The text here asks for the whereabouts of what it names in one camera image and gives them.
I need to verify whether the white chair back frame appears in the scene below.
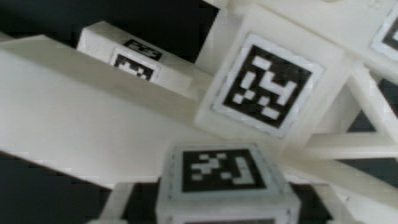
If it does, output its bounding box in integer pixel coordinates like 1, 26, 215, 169
0, 0, 398, 224

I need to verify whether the white tagged nut cube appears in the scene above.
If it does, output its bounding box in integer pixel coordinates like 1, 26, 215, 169
154, 144, 300, 224

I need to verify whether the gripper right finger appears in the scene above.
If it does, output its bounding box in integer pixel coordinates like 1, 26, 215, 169
289, 182, 362, 224

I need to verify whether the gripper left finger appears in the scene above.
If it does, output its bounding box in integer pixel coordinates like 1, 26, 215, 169
87, 181, 160, 224

